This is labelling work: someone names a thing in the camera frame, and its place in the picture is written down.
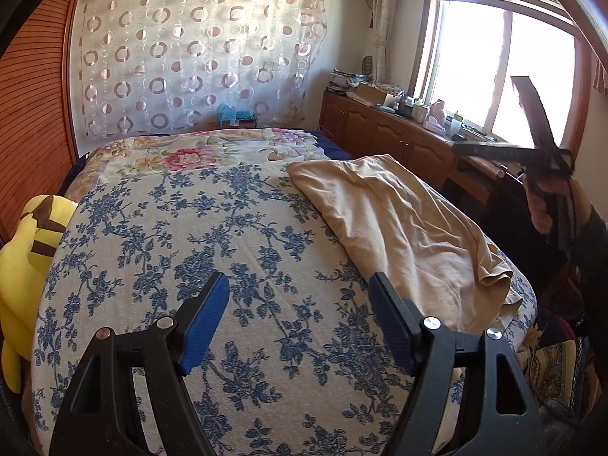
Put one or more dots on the beige printed t-shirt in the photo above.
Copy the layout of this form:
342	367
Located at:
403	228

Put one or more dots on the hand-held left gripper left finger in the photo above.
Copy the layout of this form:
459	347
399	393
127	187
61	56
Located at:
204	327

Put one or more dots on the floral window curtain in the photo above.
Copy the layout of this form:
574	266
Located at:
385	19

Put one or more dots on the blue floral bed sheet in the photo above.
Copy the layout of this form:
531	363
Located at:
237	247

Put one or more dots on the wooden cabinet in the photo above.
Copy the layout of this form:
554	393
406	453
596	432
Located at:
380	137

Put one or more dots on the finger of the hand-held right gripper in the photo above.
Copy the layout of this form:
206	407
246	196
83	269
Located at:
489	151

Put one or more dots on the patterned brown cloth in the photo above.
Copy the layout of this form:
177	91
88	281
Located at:
555	370

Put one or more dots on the person's right hand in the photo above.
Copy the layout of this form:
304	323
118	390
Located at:
540	216

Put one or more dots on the pink soft toy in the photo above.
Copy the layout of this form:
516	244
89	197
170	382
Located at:
437	114

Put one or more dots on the yellow plush toy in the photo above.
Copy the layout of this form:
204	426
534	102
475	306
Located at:
23	266

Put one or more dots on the wooden slatted wardrobe door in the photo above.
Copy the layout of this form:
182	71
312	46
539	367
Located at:
33	104

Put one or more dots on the circle patterned sheer curtain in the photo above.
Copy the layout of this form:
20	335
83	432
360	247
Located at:
199	57

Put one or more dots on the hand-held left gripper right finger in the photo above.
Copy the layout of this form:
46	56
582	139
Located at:
392	323

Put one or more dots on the cardboard box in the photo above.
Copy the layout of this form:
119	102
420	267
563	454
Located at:
375	94

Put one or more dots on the person's right forearm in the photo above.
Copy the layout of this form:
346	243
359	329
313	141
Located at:
593	256

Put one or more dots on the pink floral blanket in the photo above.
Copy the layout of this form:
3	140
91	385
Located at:
190	154

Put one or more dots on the blue tissue box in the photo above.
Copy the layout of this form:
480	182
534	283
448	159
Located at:
237	116

